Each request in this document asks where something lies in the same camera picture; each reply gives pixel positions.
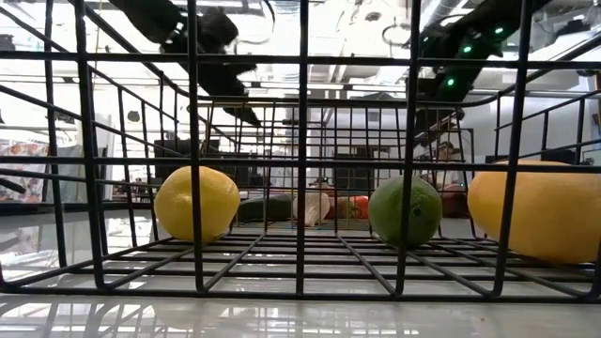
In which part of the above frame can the flowered cloth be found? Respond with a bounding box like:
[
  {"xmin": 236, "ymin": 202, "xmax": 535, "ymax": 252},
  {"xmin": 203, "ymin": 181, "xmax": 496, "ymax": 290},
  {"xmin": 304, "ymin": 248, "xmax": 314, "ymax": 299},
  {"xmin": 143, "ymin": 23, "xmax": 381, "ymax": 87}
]
[{"xmin": 0, "ymin": 140, "xmax": 51, "ymax": 203}]

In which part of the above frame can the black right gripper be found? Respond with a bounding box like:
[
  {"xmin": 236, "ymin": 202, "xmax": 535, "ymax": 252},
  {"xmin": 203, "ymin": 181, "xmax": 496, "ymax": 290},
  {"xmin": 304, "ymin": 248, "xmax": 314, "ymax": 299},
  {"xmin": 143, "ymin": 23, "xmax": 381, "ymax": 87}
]
[{"xmin": 415, "ymin": 58, "xmax": 475, "ymax": 137}]

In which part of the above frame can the black metal table frame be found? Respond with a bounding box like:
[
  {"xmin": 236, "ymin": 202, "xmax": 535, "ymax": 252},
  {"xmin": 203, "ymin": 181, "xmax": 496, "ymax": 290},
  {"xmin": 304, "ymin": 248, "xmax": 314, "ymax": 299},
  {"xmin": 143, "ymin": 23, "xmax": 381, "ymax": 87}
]
[{"xmin": 0, "ymin": 200, "xmax": 161, "ymax": 216}]

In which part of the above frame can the yellow-orange round fruit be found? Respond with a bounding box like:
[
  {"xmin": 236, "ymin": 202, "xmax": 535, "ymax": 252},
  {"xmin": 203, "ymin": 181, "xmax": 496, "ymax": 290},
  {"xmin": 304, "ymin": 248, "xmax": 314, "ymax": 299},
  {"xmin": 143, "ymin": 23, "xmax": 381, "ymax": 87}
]
[{"xmin": 467, "ymin": 159, "xmax": 601, "ymax": 265}]

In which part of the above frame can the orange carrot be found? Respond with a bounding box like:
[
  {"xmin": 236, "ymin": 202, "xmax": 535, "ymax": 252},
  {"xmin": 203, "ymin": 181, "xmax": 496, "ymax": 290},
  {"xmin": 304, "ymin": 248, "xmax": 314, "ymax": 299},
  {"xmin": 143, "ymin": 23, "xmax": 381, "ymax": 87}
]
[{"xmin": 347, "ymin": 194, "xmax": 371, "ymax": 221}]

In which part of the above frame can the black hanging cable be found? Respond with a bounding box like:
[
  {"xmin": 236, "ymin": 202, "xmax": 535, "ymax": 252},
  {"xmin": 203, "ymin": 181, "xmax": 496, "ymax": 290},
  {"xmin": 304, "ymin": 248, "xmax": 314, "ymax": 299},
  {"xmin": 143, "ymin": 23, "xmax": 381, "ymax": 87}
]
[{"xmin": 0, "ymin": 177, "xmax": 27, "ymax": 194}]

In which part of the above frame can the grey-green panel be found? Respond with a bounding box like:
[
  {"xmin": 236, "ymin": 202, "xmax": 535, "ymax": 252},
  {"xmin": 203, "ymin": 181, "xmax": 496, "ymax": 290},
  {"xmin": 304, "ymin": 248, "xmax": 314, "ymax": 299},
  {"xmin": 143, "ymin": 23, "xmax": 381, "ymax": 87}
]
[{"xmin": 49, "ymin": 145, "xmax": 102, "ymax": 203}]

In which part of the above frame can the black wire basket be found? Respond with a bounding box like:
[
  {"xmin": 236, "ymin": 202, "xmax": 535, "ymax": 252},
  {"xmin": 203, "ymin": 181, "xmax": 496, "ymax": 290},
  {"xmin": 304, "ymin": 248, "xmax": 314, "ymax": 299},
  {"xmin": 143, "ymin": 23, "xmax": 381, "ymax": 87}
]
[{"xmin": 0, "ymin": 0, "xmax": 601, "ymax": 304}]

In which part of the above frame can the white garlic bulb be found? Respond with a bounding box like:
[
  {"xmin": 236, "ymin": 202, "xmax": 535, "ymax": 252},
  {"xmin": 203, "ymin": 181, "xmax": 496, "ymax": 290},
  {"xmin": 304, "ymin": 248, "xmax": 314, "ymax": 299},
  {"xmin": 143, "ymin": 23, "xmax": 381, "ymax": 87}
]
[{"xmin": 291, "ymin": 190, "xmax": 331, "ymax": 227}]

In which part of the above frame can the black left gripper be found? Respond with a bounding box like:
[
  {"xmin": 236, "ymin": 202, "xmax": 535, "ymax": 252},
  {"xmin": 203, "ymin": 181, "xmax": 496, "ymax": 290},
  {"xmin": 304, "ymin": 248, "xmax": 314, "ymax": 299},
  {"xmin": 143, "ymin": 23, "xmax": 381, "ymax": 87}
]
[{"xmin": 162, "ymin": 7, "xmax": 263, "ymax": 127}]

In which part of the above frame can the bronze wire basket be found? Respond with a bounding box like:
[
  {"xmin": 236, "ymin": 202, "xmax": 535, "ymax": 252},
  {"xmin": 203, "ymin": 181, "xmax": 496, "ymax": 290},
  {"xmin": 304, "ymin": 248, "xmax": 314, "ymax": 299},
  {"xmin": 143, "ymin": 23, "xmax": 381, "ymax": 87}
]
[{"xmin": 199, "ymin": 100, "xmax": 475, "ymax": 231}]

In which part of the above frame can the yellow lemon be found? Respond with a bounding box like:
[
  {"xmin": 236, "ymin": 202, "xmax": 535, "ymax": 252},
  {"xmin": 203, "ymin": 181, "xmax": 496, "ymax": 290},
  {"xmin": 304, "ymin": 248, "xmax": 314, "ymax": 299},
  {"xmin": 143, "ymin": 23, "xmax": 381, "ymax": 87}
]
[{"xmin": 153, "ymin": 164, "xmax": 241, "ymax": 244}]

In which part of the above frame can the dark green lime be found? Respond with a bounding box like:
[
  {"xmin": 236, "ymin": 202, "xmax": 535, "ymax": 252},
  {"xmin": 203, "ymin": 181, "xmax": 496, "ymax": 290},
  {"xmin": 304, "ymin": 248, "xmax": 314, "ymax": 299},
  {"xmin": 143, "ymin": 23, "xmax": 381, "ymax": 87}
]
[{"xmin": 367, "ymin": 175, "xmax": 443, "ymax": 249}]

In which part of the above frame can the red pepper green tip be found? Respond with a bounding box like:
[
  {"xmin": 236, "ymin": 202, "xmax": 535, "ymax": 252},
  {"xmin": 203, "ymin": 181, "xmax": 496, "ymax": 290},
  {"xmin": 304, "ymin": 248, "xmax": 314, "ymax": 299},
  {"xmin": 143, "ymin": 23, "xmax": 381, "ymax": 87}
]
[{"xmin": 326, "ymin": 195, "xmax": 351, "ymax": 221}]

